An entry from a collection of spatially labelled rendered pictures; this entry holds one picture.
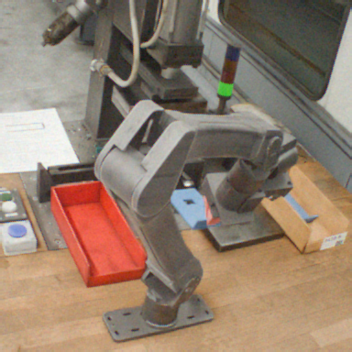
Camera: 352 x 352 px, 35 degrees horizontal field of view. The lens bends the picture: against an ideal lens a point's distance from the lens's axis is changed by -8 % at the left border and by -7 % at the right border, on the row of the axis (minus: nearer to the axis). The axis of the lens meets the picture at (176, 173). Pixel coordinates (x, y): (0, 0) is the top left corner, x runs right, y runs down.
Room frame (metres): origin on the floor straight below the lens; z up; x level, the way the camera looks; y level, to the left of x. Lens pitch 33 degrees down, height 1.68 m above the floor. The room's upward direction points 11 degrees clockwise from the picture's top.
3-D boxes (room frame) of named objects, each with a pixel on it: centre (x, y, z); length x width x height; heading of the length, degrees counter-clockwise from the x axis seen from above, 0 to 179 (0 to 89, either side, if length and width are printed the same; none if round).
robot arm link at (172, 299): (0.73, -0.02, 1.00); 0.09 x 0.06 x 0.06; 48
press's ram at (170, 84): (1.20, 0.10, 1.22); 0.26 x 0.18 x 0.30; 31
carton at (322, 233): (1.12, -0.30, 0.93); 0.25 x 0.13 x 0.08; 31
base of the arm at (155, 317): (0.72, -0.02, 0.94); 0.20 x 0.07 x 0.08; 121
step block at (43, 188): (1.01, 0.26, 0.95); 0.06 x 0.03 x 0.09; 121
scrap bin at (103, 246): (0.90, 0.14, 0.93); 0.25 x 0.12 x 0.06; 31
